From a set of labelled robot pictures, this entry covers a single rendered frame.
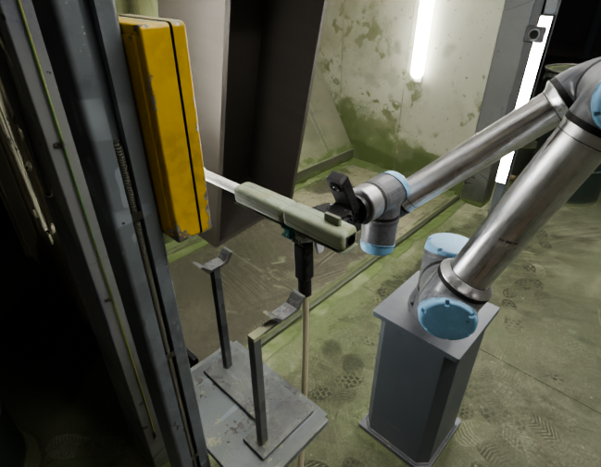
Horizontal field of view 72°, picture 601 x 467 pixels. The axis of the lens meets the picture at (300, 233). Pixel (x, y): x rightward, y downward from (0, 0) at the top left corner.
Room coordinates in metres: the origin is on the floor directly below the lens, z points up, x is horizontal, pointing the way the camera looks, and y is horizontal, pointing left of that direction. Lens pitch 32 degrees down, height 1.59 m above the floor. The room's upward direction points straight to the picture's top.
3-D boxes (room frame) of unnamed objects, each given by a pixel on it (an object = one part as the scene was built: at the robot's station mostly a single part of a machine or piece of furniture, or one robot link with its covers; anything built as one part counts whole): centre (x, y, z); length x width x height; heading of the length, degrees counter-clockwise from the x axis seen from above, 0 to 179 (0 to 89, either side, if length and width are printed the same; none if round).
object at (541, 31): (2.12, -1.10, 1.35); 0.09 x 0.07 x 0.07; 47
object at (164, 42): (0.51, 0.18, 1.42); 0.12 x 0.06 x 0.26; 47
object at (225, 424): (0.57, 0.13, 0.78); 0.31 x 0.23 x 0.01; 47
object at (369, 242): (0.95, -0.21, 1.01); 0.12 x 0.09 x 0.12; 164
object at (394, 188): (0.93, -0.21, 1.13); 0.12 x 0.09 x 0.10; 137
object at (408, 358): (1.04, -0.46, 0.32); 0.31 x 0.31 x 0.64; 47
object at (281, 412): (0.59, 0.12, 0.95); 0.26 x 0.15 x 0.32; 47
